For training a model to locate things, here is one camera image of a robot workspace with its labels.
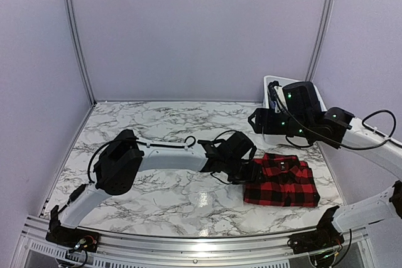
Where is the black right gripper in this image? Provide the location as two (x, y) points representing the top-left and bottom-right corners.
(249, 107), (312, 139)

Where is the aluminium front frame rail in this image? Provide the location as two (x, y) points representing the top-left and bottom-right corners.
(11, 216), (376, 267)

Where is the aluminium corner post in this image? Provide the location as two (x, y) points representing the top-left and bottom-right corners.
(64, 0), (97, 106)
(305, 0), (334, 81)

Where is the left aluminium corner post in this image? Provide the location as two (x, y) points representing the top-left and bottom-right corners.
(64, 0), (97, 106)

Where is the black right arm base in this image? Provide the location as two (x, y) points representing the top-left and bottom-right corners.
(287, 206), (344, 254)

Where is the red black plaid shirt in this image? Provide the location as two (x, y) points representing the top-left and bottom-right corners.
(243, 153), (320, 207)

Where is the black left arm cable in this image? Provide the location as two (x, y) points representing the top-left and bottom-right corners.
(65, 129), (239, 209)

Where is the white plastic laundry bin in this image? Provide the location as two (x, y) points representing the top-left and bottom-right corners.
(263, 75), (326, 146)

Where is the right aluminium corner post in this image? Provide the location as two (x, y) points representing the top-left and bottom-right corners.
(305, 0), (334, 81)

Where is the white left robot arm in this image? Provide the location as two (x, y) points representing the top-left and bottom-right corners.
(49, 129), (264, 246)

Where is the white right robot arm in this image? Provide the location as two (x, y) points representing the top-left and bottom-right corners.
(249, 78), (401, 248)

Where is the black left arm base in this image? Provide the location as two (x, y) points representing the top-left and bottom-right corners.
(45, 205), (100, 252)

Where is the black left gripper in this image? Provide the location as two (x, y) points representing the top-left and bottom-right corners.
(224, 156), (266, 185)

